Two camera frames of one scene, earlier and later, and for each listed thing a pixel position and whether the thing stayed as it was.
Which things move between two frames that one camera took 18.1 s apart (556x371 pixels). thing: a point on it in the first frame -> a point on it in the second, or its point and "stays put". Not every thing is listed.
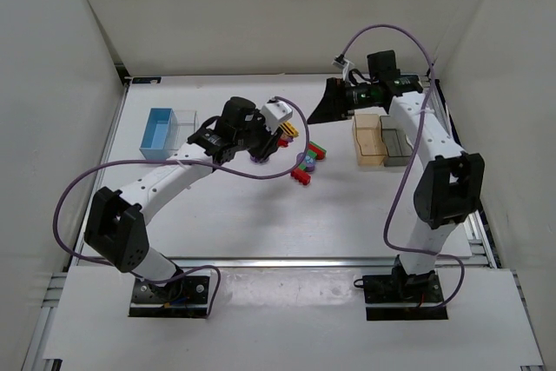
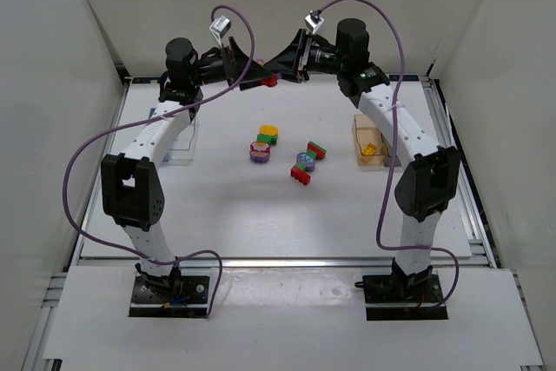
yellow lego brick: (288, 129) -> (369, 149)
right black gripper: (340, 98) -> (302, 56)
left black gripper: (268, 145) -> (230, 63)
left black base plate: (187, 297) stays put
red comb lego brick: (301, 175) stays put
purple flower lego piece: (310, 163) stays put
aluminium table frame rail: (482, 249) stays put
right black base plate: (402, 288) stays put
